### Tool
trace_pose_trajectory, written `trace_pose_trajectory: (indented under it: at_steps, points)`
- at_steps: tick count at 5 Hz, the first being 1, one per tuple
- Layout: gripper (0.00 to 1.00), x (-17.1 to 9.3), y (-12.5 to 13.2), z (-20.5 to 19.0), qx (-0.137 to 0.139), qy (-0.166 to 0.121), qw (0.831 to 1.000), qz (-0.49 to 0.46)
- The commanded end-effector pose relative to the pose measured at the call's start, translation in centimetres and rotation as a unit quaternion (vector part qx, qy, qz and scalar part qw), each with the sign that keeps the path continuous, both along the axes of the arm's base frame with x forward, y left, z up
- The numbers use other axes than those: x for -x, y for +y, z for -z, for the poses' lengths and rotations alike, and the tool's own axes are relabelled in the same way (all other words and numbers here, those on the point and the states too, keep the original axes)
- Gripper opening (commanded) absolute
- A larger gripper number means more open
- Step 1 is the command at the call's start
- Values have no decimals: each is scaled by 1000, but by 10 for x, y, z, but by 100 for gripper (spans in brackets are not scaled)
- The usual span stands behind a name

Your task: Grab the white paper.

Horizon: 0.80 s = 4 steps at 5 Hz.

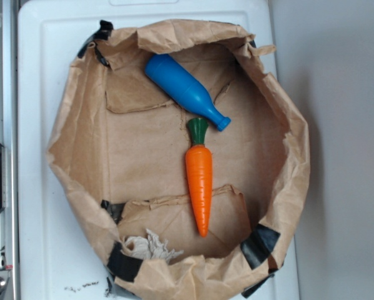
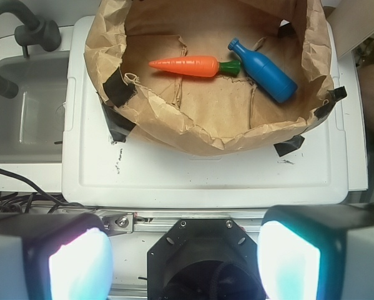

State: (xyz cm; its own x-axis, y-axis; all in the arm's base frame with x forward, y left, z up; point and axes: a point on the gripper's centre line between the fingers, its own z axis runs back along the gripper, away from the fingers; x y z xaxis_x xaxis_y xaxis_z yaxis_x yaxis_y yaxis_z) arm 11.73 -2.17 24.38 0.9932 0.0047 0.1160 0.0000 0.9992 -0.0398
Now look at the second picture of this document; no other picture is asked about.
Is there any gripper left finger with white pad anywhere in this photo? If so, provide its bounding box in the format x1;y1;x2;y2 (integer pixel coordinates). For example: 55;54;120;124
0;213;114;299

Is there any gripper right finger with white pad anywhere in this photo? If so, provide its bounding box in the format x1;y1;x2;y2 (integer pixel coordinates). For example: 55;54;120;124
257;203;374;299

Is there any grey toy sink basin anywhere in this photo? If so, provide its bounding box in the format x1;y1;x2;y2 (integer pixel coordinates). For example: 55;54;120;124
0;51;69;164

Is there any brown paper bag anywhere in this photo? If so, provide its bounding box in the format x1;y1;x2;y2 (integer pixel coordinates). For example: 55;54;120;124
84;1;338;156

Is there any blue toy bottle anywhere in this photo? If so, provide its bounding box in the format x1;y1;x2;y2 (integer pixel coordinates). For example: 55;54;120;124
228;38;297;103

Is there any orange toy carrot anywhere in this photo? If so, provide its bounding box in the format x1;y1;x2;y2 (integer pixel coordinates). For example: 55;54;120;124
149;56;241;78

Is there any dark grey toy faucet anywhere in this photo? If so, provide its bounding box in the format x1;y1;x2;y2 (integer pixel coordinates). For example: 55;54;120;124
0;0;62;99

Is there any black cable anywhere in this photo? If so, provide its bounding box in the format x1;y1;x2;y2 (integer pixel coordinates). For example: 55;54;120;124
0;163;96;215

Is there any aluminium rail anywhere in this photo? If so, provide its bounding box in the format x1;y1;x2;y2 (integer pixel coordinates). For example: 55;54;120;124
96;208;267;235

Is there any black camera mount housing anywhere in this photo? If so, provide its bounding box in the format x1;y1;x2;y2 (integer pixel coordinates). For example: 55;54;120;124
147;219;267;299

